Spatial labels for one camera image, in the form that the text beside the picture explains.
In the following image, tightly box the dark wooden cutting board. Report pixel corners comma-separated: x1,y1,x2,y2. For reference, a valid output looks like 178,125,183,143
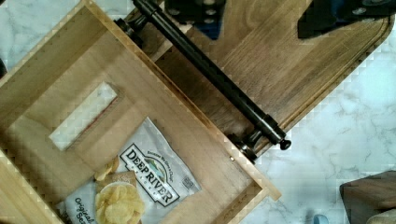
137,0,395,156

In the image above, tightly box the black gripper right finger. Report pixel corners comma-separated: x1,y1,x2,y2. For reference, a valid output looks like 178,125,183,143
297,0,396,39

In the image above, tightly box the black drawer handle bar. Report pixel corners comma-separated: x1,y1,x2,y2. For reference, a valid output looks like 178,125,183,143
116,0,291,161

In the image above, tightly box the light wooden drawer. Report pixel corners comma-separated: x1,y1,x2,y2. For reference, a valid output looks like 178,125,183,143
1,0,280,224

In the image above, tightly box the Deep River chips bag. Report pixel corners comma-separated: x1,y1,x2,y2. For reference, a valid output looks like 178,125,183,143
57,119,201,224

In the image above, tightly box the brown wooden block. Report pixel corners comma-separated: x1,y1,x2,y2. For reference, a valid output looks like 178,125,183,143
339,171,396,224

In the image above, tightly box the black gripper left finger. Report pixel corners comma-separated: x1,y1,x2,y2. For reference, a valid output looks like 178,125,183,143
164,0,226,40

